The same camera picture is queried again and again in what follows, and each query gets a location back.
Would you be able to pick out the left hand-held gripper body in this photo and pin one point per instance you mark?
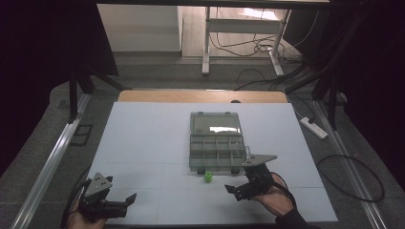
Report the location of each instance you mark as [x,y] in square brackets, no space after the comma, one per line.
[97,191]

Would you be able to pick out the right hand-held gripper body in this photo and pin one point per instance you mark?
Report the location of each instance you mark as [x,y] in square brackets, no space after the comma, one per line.
[259,178]

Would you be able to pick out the small green plastic part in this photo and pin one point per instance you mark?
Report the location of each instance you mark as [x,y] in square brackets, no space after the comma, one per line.
[208,177]

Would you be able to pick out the grey transparent compartment box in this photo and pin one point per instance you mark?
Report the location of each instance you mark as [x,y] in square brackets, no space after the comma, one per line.
[216,149]

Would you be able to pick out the person's right hand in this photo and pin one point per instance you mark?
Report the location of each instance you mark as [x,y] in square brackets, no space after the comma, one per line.
[277,198]

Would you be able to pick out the person's left hand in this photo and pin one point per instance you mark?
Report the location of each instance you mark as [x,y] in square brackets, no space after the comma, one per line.
[78,222]

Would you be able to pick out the dark floor socket cover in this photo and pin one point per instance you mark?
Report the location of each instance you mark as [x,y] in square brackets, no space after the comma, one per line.
[81,135]

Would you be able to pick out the white board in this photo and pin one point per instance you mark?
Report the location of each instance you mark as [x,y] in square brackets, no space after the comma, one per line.
[149,143]

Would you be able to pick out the white power strip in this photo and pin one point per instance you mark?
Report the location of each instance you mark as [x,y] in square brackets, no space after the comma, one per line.
[313,128]

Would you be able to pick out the black metal stand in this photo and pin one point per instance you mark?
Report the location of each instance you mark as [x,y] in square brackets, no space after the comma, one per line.
[73,95]
[332,95]

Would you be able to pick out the wooden table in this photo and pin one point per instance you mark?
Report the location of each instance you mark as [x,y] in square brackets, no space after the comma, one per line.
[197,96]

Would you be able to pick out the black curtain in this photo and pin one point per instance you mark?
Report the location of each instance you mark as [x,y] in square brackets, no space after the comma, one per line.
[38,63]
[379,79]

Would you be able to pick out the white cabinet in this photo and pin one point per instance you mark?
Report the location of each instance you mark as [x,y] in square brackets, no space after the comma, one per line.
[140,28]

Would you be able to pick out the aluminium rail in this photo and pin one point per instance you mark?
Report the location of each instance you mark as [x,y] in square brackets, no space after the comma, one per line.
[350,168]
[47,168]

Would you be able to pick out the white desk frame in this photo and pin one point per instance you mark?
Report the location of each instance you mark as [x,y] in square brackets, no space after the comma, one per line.
[242,26]

